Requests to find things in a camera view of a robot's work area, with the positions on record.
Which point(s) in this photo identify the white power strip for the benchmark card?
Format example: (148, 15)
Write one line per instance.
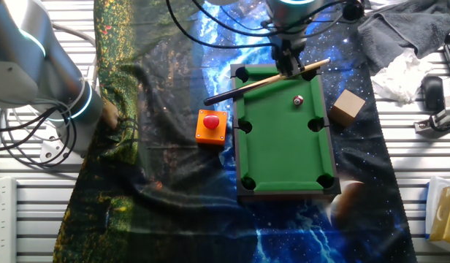
(2, 219)

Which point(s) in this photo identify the galaxy and forest printed cloth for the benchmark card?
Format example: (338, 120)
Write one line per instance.
(174, 182)

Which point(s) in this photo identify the black oval device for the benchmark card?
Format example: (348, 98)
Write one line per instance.
(432, 93)

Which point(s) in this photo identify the wooden cube block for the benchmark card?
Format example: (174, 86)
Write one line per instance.
(346, 108)

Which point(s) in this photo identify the orange box with red button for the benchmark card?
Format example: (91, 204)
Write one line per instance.
(211, 128)

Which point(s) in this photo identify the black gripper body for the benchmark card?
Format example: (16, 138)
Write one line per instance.
(289, 49)

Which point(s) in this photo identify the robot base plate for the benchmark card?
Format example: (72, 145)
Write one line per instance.
(53, 151)

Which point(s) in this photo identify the grey towel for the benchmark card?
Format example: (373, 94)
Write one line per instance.
(404, 29)

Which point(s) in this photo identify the yellow tissue box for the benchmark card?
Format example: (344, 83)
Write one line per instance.
(446, 219)

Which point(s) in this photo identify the crumpled white tissue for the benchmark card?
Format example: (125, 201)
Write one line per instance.
(400, 78)

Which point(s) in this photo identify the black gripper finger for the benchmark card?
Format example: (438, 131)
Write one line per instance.
(294, 67)
(280, 63)

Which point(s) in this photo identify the maroon striped pool ball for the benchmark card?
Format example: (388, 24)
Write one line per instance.
(298, 100)

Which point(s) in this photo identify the yellow white package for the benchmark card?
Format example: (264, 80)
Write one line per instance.
(431, 204)

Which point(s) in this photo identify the wooden pool cue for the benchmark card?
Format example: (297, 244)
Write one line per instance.
(247, 87)

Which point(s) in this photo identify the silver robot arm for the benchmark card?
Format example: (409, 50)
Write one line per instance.
(27, 55)

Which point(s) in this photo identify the mini green pool table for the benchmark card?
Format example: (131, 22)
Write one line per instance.
(283, 146)

